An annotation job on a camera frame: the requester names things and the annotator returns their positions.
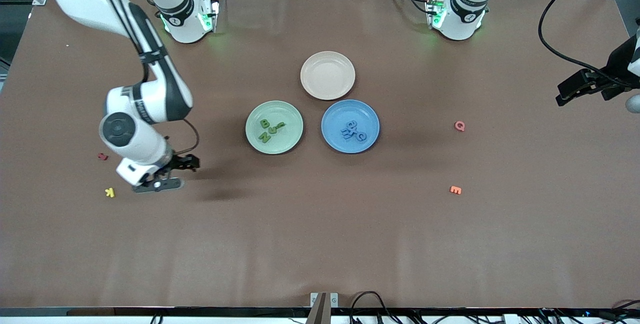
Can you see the brown camera pole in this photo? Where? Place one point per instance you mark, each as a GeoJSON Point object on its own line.
{"type": "Point", "coordinates": [319, 311]}

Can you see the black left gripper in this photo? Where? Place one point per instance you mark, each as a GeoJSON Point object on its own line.
{"type": "Point", "coordinates": [618, 62]}

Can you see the brown table cover sheet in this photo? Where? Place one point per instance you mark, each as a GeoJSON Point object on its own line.
{"type": "Point", "coordinates": [320, 224]}

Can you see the red letter Q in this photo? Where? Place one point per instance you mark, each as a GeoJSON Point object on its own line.
{"type": "Point", "coordinates": [459, 125]}

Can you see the grey metal bracket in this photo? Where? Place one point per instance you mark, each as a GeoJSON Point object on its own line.
{"type": "Point", "coordinates": [334, 300]}

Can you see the green plate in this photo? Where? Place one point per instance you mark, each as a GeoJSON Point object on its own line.
{"type": "Point", "coordinates": [287, 139]}

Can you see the blue plate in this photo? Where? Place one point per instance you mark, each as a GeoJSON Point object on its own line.
{"type": "Point", "coordinates": [335, 114]}

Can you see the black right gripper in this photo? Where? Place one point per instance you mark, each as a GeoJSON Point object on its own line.
{"type": "Point", "coordinates": [176, 162]}

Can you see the orange letter E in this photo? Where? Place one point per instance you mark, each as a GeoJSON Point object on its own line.
{"type": "Point", "coordinates": [455, 190]}

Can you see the blue letter m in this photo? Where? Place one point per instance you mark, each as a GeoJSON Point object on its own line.
{"type": "Point", "coordinates": [345, 134]}

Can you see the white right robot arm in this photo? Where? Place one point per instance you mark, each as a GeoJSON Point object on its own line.
{"type": "Point", "coordinates": [145, 104]}

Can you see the green letter B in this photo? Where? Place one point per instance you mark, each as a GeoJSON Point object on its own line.
{"type": "Point", "coordinates": [265, 123]}

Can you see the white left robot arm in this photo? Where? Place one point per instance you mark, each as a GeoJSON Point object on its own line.
{"type": "Point", "coordinates": [457, 24]}

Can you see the blue letter C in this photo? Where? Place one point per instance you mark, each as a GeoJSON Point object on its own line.
{"type": "Point", "coordinates": [362, 136]}

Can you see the beige plate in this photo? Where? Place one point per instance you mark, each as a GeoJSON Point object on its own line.
{"type": "Point", "coordinates": [328, 75]}

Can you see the blue letter X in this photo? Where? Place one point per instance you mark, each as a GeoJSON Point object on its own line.
{"type": "Point", "coordinates": [356, 128]}

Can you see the small dark red letter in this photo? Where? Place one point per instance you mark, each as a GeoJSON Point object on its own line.
{"type": "Point", "coordinates": [103, 156]}

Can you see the green letter u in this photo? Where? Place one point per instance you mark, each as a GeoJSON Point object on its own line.
{"type": "Point", "coordinates": [272, 129]}

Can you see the blue letter a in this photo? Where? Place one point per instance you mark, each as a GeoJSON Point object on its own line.
{"type": "Point", "coordinates": [352, 123]}

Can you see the green letter N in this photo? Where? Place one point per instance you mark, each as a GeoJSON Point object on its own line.
{"type": "Point", "coordinates": [264, 137]}

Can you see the yellow letter K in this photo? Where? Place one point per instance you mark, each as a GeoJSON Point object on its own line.
{"type": "Point", "coordinates": [110, 192]}

